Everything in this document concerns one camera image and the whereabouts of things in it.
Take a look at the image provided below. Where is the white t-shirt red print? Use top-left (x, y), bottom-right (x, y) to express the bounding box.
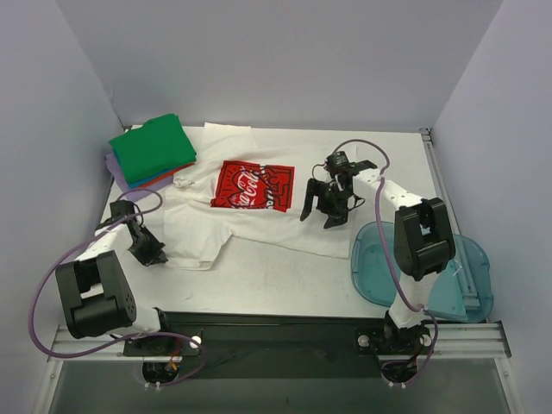
top-left (163, 122), bottom-right (350, 271)

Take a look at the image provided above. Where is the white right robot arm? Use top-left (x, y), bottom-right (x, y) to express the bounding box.
top-left (300, 150), bottom-right (456, 352)

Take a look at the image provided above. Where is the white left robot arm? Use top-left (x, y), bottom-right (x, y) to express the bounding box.
top-left (55, 200), bottom-right (175, 355)

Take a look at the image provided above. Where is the blue folded t-shirt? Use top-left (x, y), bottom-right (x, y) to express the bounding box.
top-left (128, 175), bottom-right (164, 189)

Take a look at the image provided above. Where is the orange folded t-shirt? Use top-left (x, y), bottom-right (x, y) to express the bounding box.
top-left (159, 163), bottom-right (193, 180)

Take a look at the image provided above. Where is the teal plastic bin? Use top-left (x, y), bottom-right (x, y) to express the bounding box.
top-left (351, 223), bottom-right (493, 323)

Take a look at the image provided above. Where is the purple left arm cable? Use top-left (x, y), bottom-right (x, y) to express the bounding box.
top-left (28, 188), bottom-right (207, 387)

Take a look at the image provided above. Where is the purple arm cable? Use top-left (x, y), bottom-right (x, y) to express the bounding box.
top-left (28, 188), bottom-right (207, 387)
top-left (334, 138), bottom-right (439, 387)

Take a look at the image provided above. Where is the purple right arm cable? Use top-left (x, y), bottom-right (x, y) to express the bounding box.
top-left (334, 138), bottom-right (439, 387)

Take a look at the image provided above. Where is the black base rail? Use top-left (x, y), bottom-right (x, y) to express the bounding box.
top-left (122, 309), bottom-right (432, 380)

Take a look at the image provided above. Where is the aluminium frame rail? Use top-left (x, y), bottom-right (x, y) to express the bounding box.
top-left (32, 127), bottom-right (525, 414)

